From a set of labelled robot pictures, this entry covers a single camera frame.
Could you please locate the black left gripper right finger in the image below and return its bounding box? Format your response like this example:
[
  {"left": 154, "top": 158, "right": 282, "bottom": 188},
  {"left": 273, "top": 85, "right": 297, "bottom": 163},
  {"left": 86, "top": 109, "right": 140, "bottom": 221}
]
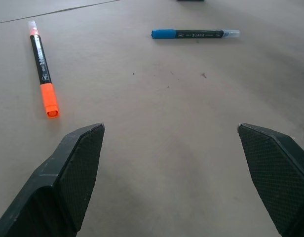
[{"left": 237, "top": 122, "right": 304, "bottom": 237}]

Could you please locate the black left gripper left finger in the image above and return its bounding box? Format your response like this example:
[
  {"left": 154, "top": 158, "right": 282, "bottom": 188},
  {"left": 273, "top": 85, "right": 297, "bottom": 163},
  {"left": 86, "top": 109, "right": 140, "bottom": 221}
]
[{"left": 0, "top": 123, "right": 105, "bottom": 237}]

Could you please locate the orange marker pen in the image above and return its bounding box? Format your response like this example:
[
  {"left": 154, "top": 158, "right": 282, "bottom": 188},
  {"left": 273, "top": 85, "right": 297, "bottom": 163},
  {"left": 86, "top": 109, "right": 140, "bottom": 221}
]
[{"left": 27, "top": 20, "right": 61, "bottom": 119}]

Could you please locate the blue marker pen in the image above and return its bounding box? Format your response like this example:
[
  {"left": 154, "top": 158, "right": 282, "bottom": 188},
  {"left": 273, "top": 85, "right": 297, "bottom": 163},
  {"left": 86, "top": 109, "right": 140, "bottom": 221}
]
[{"left": 151, "top": 29, "right": 241, "bottom": 40}]

